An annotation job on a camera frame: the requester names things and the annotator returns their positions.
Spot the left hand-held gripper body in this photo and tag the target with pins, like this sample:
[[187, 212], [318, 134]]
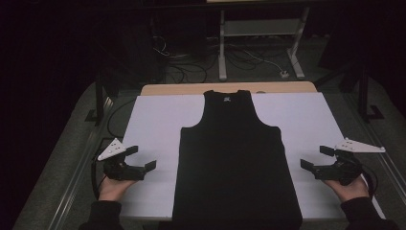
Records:
[[123, 172]]

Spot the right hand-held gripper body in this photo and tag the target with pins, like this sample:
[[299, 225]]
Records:
[[344, 169]]

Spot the black tank top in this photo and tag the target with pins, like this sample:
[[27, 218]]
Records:
[[236, 166]]

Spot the person's left hand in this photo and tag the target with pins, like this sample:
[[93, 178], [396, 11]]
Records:
[[113, 190]]

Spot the person's right hand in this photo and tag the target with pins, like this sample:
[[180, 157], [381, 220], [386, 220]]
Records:
[[352, 191]]

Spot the white paper sheet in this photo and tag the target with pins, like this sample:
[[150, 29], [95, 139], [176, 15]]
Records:
[[153, 121]]

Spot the black metal stand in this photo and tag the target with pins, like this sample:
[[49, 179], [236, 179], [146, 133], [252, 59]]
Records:
[[99, 96], [363, 96]]

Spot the metal floor rail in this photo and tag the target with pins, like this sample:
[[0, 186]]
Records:
[[383, 159], [76, 179]]

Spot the grey metal desk frame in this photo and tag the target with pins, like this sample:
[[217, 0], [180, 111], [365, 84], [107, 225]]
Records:
[[222, 57]]

